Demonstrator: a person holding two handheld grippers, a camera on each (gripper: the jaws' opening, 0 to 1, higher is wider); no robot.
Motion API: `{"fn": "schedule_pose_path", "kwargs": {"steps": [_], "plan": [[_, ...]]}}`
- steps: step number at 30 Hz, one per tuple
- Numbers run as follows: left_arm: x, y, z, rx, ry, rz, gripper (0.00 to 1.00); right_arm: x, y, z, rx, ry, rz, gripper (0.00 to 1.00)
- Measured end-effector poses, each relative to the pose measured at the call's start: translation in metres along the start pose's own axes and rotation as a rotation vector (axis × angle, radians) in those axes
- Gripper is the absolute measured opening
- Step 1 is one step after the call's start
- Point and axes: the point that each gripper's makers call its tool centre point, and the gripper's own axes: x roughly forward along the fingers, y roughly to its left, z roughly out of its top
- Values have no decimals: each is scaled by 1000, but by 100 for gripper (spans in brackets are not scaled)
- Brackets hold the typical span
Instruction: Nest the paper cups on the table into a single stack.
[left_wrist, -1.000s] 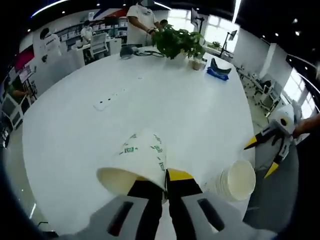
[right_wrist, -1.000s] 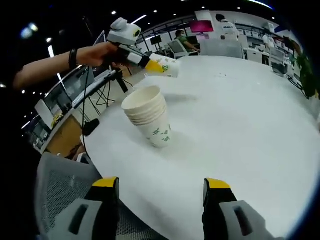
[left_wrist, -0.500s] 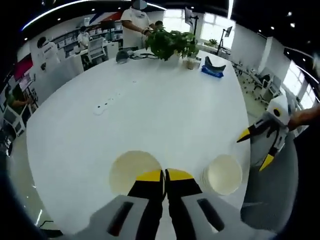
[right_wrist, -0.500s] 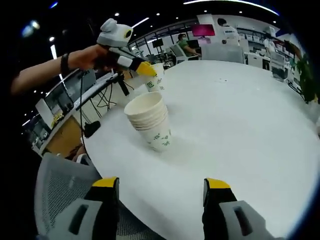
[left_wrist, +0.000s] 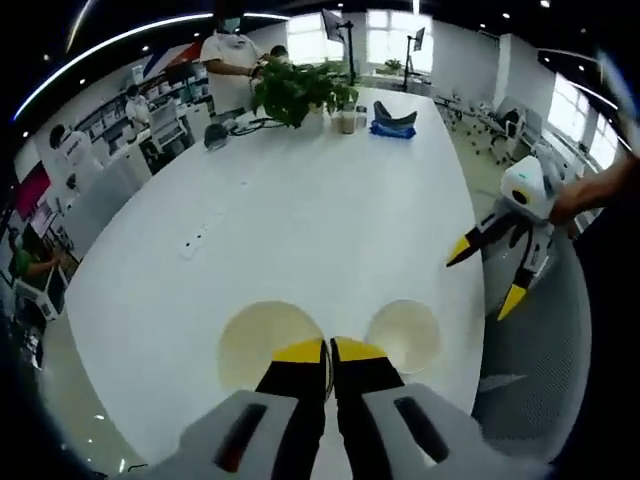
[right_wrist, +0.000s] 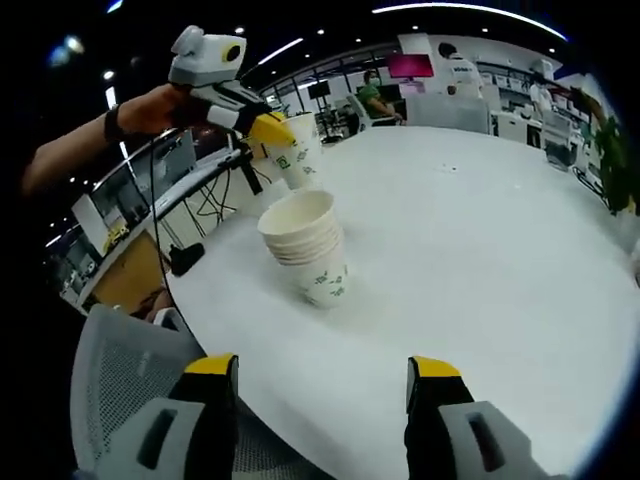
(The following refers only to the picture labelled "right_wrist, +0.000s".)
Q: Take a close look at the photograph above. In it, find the black wristband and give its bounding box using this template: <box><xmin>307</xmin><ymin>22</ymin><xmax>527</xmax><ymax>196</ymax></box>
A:
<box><xmin>103</xmin><ymin>103</ymin><xmax>125</xmax><ymax>144</ymax></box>

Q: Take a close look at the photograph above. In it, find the green printed paper cup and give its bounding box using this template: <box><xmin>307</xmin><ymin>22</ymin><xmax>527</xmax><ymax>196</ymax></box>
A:
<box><xmin>257</xmin><ymin>110</ymin><xmax>326</xmax><ymax>194</ymax></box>

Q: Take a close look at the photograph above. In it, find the person's left hand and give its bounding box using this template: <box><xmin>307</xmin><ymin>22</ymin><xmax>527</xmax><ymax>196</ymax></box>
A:
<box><xmin>119</xmin><ymin>82</ymin><xmax>211</xmax><ymax>136</ymax></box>

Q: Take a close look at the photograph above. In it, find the black cable plug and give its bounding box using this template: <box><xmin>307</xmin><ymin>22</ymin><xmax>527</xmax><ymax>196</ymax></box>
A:
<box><xmin>167</xmin><ymin>243</ymin><xmax>206</xmax><ymax>276</ymax></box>

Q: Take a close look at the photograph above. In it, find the potted green plant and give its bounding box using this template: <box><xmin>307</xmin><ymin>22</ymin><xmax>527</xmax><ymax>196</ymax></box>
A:
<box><xmin>569</xmin><ymin>87</ymin><xmax>639</xmax><ymax>216</ymax></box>

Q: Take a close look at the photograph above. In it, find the white desk partition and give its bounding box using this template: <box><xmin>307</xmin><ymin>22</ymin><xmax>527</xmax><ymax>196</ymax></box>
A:
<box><xmin>407</xmin><ymin>97</ymin><xmax>491</xmax><ymax>134</ymax></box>

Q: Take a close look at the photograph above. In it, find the black cable bundle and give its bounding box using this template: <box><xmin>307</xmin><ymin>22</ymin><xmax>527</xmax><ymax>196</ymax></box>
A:
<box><xmin>187</xmin><ymin>169</ymin><xmax>236</xmax><ymax>227</ymax></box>

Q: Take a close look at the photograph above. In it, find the grey desk device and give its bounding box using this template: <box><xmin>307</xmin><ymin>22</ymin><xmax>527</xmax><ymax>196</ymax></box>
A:
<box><xmin>543</xmin><ymin>133</ymin><xmax>576</xmax><ymax>172</ymax></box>

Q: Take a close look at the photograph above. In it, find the group of white paper cups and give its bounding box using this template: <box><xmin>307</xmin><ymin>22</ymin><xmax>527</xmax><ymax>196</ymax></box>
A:
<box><xmin>257</xmin><ymin>188</ymin><xmax>350</xmax><ymax>310</ymax></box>

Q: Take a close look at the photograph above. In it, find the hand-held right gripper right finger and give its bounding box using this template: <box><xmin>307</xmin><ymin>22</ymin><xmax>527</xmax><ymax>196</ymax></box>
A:
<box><xmin>403</xmin><ymin>355</ymin><xmax>544</xmax><ymax>480</ymax></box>

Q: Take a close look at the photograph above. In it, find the curved ceiling light strip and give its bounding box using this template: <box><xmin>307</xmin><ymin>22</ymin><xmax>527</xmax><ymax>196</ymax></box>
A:
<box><xmin>372</xmin><ymin>2</ymin><xmax>569</xmax><ymax>41</ymax></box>

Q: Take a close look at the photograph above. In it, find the black laptop stand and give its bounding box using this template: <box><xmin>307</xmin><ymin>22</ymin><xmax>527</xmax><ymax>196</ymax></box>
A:
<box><xmin>214</xmin><ymin>144</ymin><xmax>264</xmax><ymax>196</ymax></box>

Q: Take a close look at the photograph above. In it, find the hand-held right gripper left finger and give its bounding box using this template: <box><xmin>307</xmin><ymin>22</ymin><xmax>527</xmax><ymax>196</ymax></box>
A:
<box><xmin>97</xmin><ymin>352</ymin><xmax>240</xmax><ymax>480</ymax></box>

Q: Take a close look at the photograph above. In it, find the pink monitor screen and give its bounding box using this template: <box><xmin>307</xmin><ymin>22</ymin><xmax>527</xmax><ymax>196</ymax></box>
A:
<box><xmin>387</xmin><ymin>53</ymin><xmax>434</xmax><ymax>80</ymax></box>

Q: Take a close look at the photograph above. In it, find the white office chair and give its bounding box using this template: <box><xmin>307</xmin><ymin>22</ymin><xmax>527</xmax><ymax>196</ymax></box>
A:
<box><xmin>347</xmin><ymin>94</ymin><xmax>374</xmax><ymax>134</ymax></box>

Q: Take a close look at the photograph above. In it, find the grey mesh office chair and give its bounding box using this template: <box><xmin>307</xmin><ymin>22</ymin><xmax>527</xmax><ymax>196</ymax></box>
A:
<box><xmin>69</xmin><ymin>303</ymin><xmax>326</xmax><ymax>480</ymax></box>

